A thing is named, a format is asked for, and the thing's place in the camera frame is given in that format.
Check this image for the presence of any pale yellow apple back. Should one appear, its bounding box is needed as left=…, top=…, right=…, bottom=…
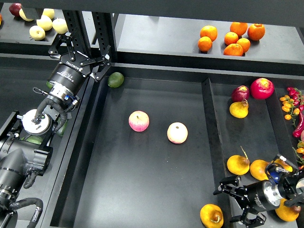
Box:
left=42, top=8, right=55, bottom=19

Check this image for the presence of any orange cherry tomato bunch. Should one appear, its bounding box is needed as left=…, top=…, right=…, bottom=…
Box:
left=279, top=95, right=300, bottom=120

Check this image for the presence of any round green avocado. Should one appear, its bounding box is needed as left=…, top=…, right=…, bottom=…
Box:
left=107, top=72, right=124, bottom=88

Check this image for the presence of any orange top right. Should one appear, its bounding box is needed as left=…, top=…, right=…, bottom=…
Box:
left=247, top=23, right=266, bottom=41

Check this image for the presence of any yellow pear middle right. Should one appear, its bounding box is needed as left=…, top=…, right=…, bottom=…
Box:
left=249, top=160, right=269, bottom=181

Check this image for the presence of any red chili pepper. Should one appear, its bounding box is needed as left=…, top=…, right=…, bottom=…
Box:
left=292, top=111, right=304, bottom=138

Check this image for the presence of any pale yellow apple middle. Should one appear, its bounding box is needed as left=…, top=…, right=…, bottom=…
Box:
left=36, top=15, right=53, bottom=31

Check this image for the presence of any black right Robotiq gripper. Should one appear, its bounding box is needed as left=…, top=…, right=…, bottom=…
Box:
left=213, top=175, right=282, bottom=225

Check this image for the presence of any yellow pear bottom right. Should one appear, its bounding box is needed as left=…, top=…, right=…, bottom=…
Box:
left=275, top=199, right=301, bottom=222

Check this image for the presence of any dark red apple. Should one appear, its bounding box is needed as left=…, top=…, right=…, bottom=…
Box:
left=9, top=3, right=22, bottom=17

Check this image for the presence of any orange centre small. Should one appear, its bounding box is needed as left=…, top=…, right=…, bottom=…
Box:
left=224, top=32, right=239, bottom=46

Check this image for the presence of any yellow pear far right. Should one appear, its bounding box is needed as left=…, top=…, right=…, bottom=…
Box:
left=273, top=159, right=293, bottom=172

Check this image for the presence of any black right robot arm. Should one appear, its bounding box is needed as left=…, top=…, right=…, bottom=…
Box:
left=213, top=154, right=304, bottom=228

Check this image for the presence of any orange small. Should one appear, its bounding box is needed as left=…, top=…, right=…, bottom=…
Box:
left=224, top=32, right=239, bottom=46
left=237, top=38, right=251, bottom=53

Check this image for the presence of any black right tray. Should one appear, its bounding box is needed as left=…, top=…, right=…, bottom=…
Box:
left=201, top=71, right=304, bottom=228

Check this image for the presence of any pink red apple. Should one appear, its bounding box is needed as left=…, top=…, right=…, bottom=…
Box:
left=128, top=110, right=150, bottom=132

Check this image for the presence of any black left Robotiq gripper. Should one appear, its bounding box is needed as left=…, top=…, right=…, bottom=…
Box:
left=47, top=26, right=112, bottom=95

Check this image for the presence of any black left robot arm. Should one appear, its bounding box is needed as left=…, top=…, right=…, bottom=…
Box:
left=0, top=32, right=111, bottom=228

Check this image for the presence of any pale yellow apple front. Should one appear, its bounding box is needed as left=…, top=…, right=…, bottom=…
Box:
left=29, top=26, right=46, bottom=41

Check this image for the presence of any pale yellow apple right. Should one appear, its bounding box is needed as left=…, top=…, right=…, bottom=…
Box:
left=52, top=18, right=68, bottom=34

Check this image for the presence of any black left tray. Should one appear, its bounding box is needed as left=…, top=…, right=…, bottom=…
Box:
left=0, top=54, right=98, bottom=228

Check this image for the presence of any pale yellow pink apple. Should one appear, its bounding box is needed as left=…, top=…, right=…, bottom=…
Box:
left=167, top=122, right=188, bottom=144

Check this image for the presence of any green avocado top left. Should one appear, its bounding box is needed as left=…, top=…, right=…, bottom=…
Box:
left=46, top=81, right=53, bottom=89

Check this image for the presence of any orange top left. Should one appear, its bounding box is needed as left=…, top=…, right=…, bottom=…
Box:
left=200, top=25, right=218, bottom=42

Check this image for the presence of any dark avocado by wall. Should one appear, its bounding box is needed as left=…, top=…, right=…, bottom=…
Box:
left=56, top=120, right=68, bottom=137

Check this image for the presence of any yellow pear with stem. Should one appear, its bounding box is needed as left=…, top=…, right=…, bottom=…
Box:
left=200, top=204, right=224, bottom=228

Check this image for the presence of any red apple right tray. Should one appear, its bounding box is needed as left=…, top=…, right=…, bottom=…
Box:
left=250, top=78, right=275, bottom=99

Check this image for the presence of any green avocado lower cluster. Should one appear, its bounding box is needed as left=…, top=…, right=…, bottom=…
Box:
left=23, top=135, right=43, bottom=144

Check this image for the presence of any yellow pear upper right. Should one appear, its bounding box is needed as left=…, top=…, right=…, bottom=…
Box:
left=229, top=99, right=249, bottom=119

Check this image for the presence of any large black centre tray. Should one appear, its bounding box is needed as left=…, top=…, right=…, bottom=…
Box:
left=40, top=61, right=237, bottom=228

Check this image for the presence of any orange right small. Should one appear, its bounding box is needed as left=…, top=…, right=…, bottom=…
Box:
left=237, top=38, right=251, bottom=53

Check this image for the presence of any red cherry tomato bunch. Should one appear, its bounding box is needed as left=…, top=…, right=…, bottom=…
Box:
left=287, top=87, right=304, bottom=112

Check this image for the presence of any yellow pear long stem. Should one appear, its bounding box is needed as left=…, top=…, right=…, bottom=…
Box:
left=227, top=146, right=250, bottom=175

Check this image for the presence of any orange front large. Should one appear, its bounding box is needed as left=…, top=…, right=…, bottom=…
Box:
left=223, top=43, right=243, bottom=56

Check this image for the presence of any black perforated shelf post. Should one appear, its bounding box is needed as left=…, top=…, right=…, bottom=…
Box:
left=92, top=12, right=118, bottom=62

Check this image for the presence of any orange lower left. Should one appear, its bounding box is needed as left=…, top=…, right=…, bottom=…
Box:
left=198, top=36, right=212, bottom=52

